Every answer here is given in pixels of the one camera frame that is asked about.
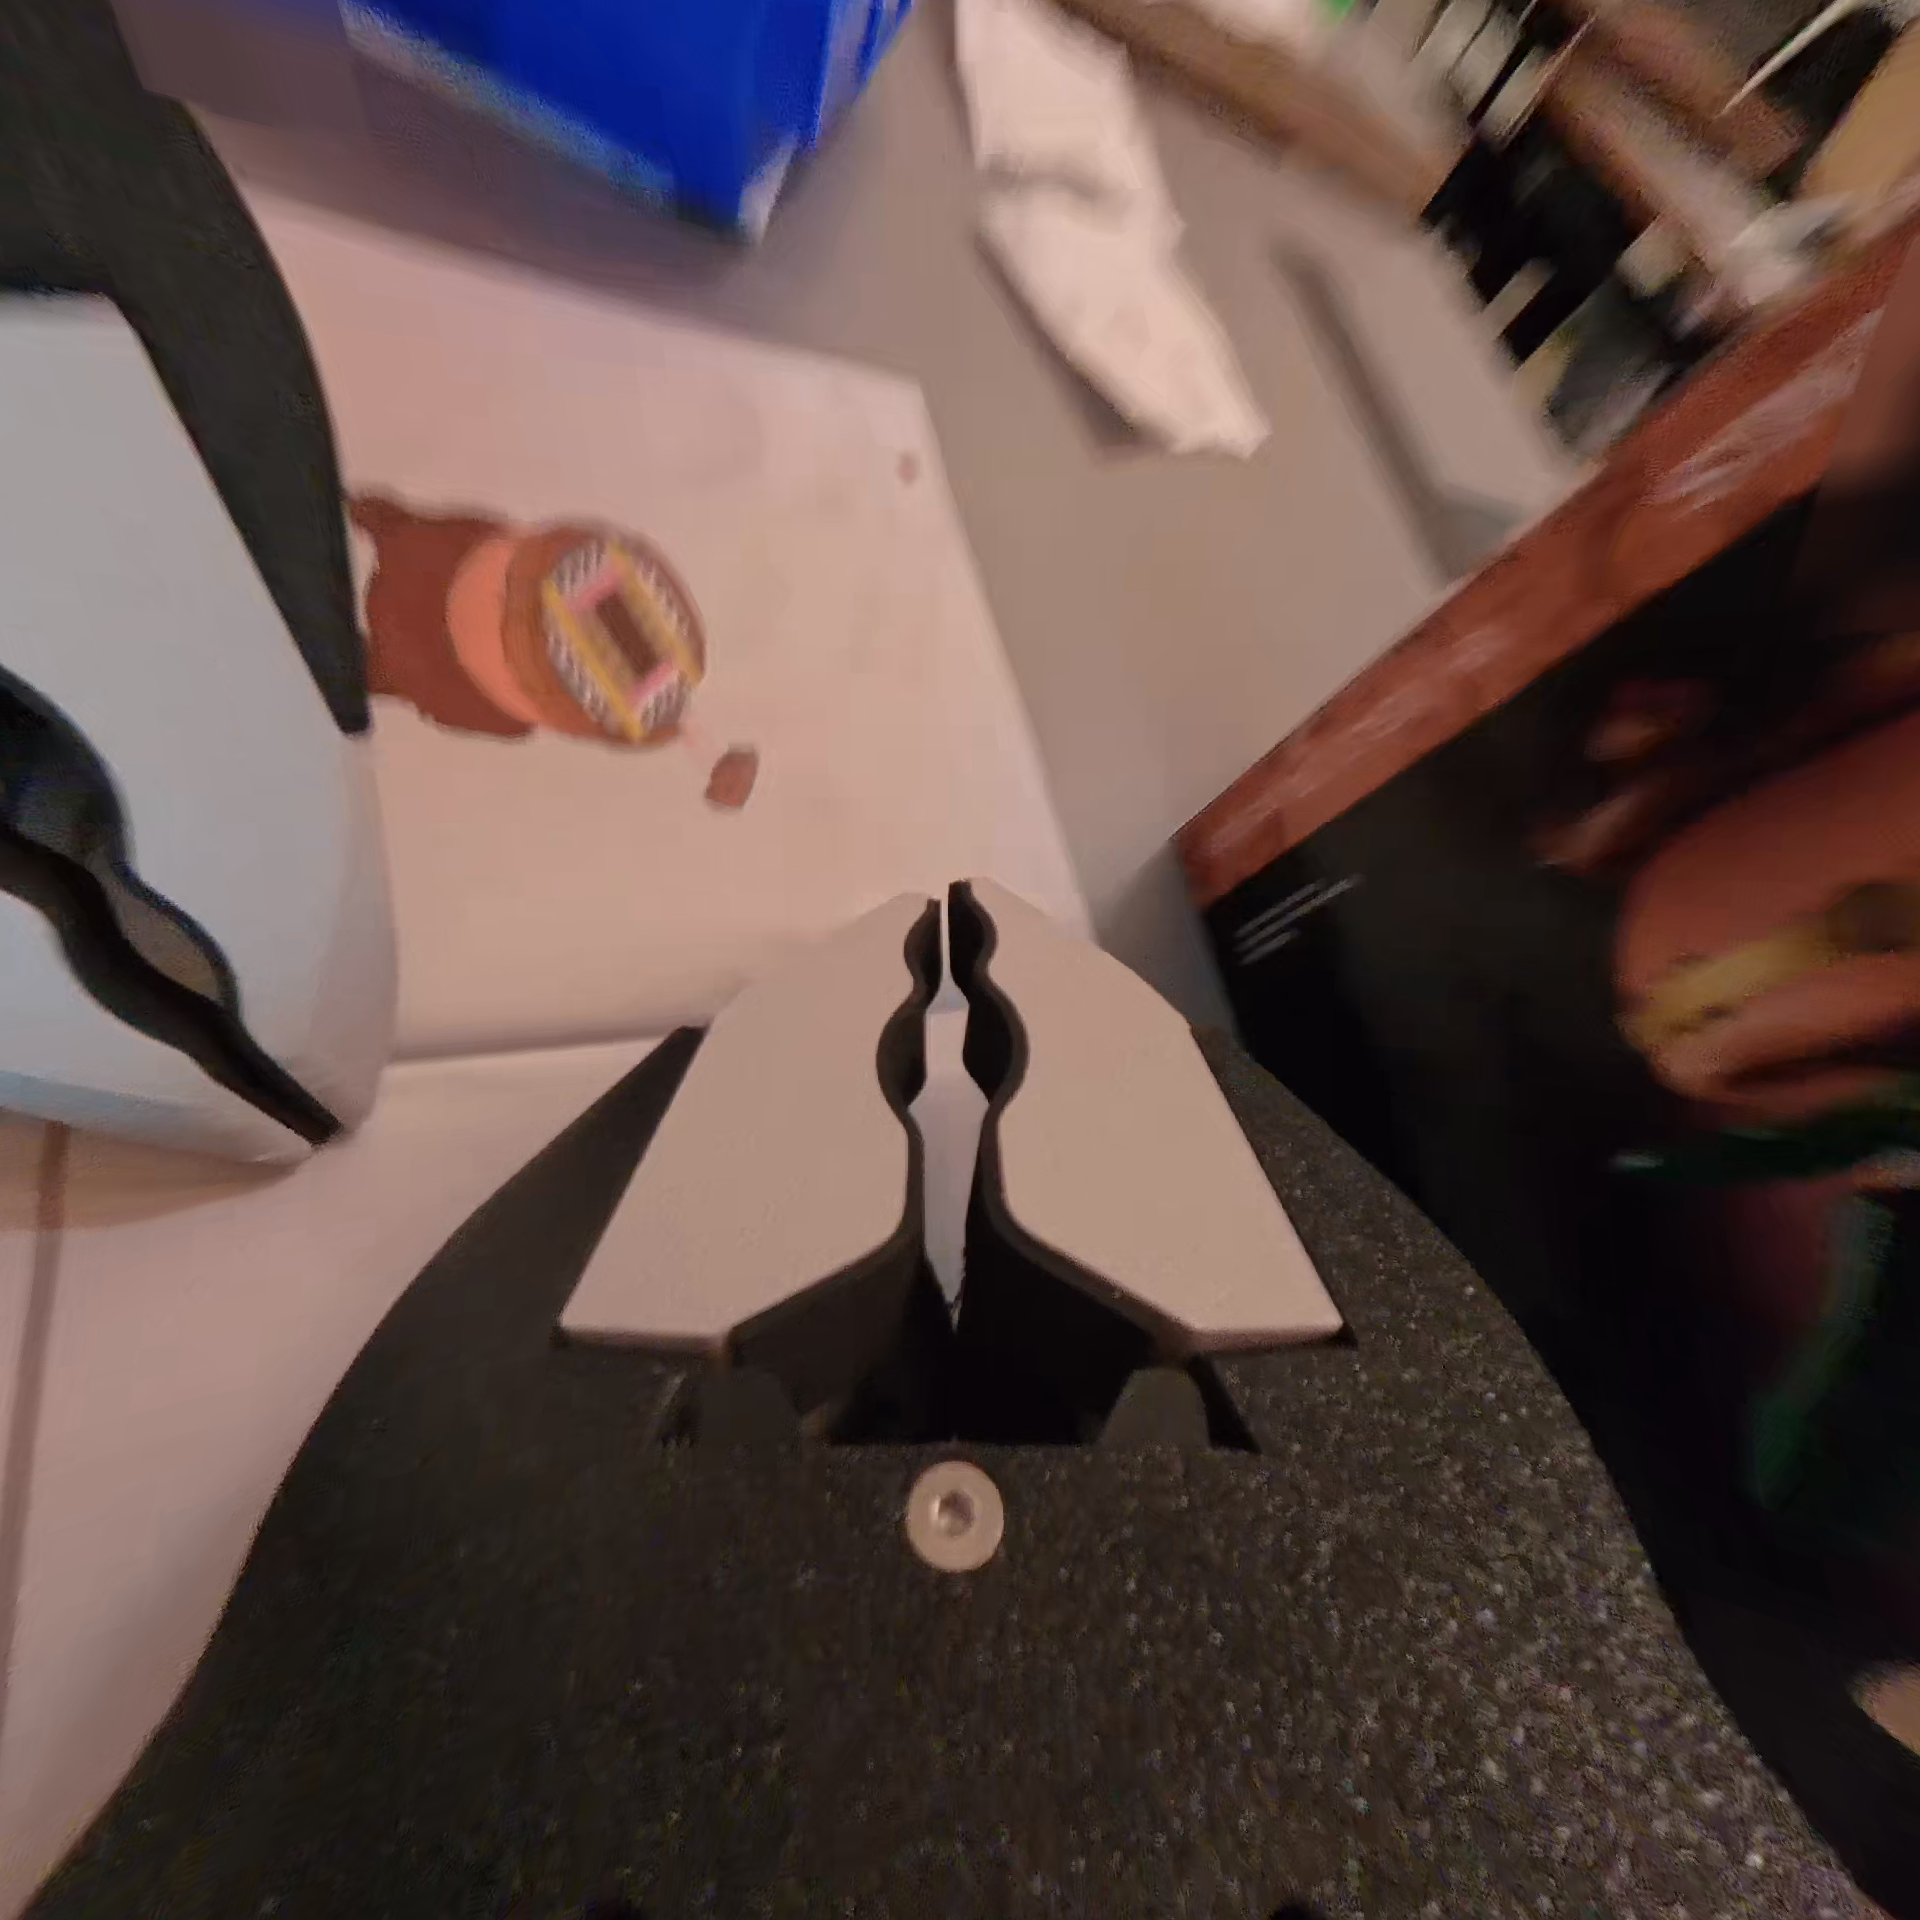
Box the black flower print box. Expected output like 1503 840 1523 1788
1171 211 1920 1833

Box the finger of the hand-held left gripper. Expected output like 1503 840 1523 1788
0 295 400 1143
0 856 318 1166

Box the white paper sheet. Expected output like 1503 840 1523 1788
955 0 1277 458

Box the blue plastic bin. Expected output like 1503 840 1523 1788
340 0 916 236

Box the white instruction booklet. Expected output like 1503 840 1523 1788
0 198 1096 1920

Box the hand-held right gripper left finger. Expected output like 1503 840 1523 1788
563 891 945 1359

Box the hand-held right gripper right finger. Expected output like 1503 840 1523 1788
955 881 1344 1367

